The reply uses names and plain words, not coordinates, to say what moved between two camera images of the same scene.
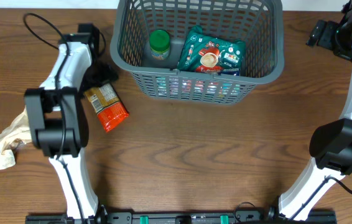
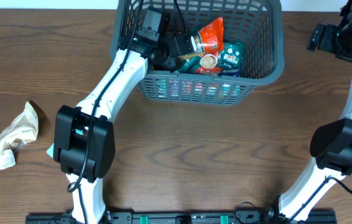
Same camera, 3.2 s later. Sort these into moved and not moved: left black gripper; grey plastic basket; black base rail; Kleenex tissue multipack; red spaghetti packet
Moved: red spaghetti packet; left black gripper
Not moved: black base rail; grey plastic basket; Kleenex tissue multipack
